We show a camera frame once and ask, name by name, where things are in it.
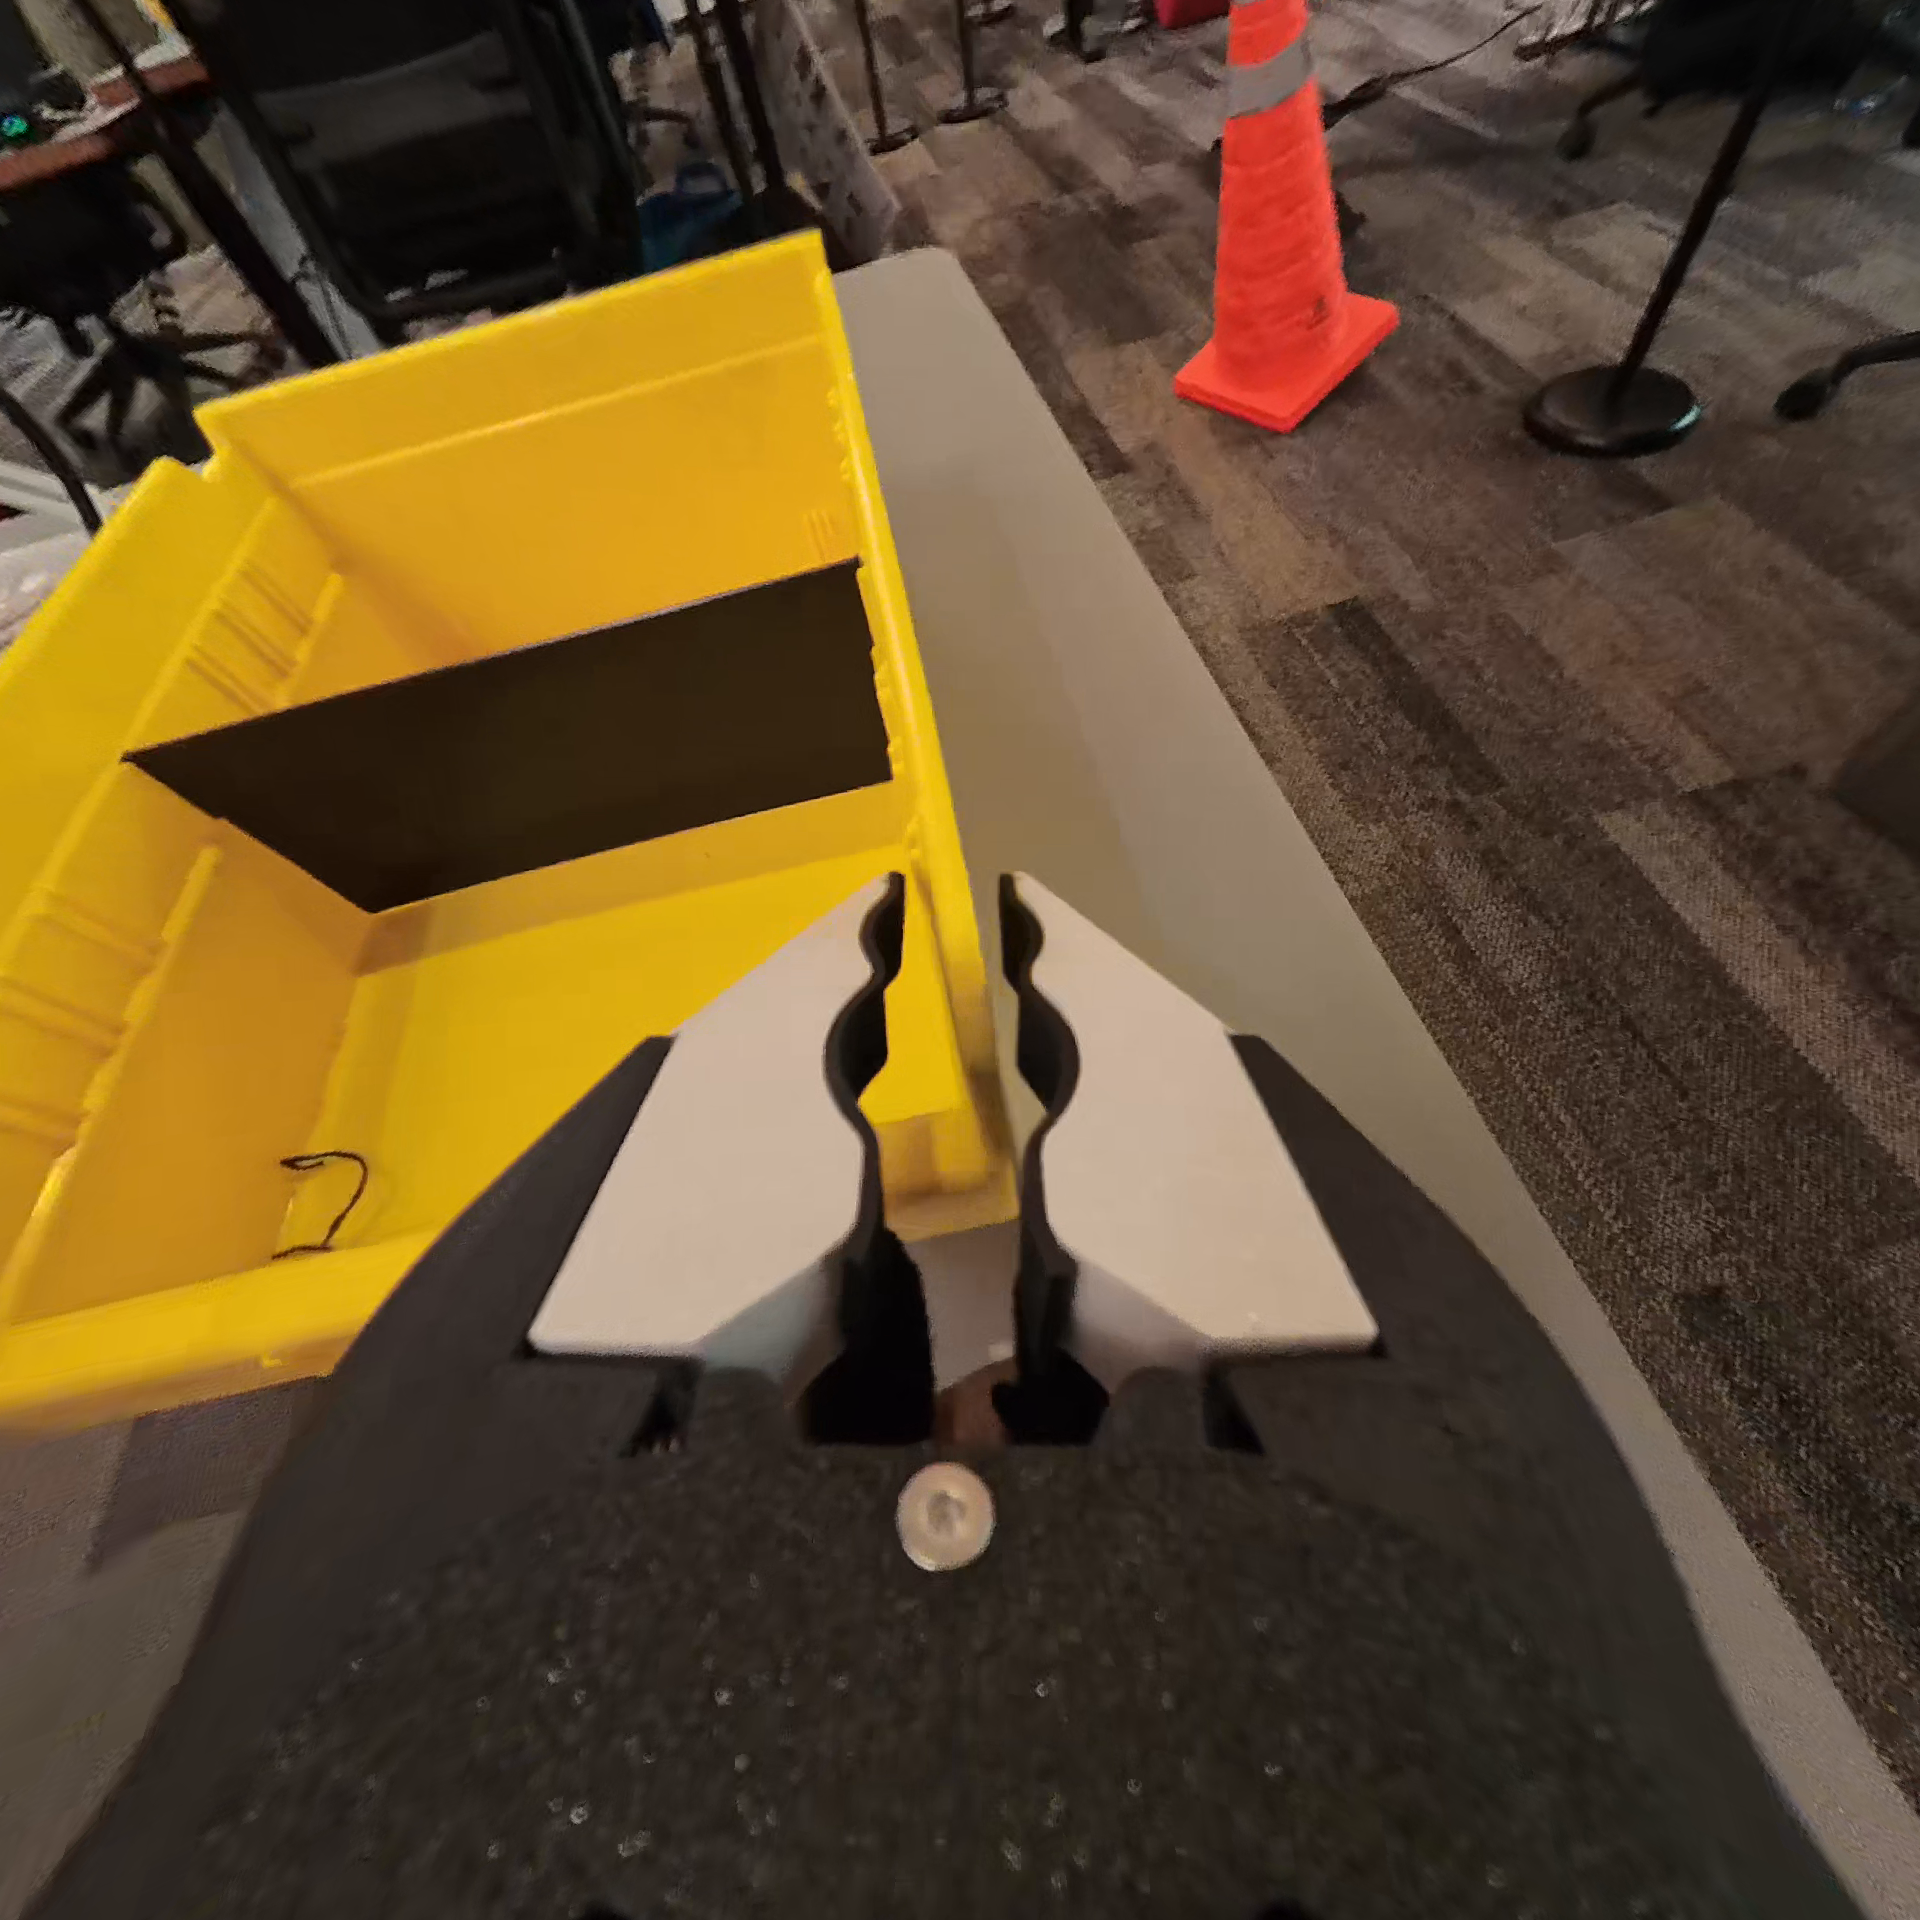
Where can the white patterned hanging bag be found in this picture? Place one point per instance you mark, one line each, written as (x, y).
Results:
(833, 149)

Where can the black bin divider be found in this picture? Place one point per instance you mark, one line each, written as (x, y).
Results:
(569, 734)

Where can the black round-base stand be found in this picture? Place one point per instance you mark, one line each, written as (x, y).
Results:
(1613, 408)

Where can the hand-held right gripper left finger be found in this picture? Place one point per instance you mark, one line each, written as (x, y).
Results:
(705, 1202)

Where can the black office chair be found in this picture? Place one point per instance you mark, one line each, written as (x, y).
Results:
(434, 149)
(1725, 60)

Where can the orange traffic cone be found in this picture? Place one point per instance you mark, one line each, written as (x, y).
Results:
(1275, 255)

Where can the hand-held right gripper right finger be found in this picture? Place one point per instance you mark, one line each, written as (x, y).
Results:
(1200, 1202)

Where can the yellow plastic bin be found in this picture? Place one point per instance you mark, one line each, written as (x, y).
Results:
(600, 422)

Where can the thin black thread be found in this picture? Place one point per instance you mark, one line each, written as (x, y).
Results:
(342, 1202)

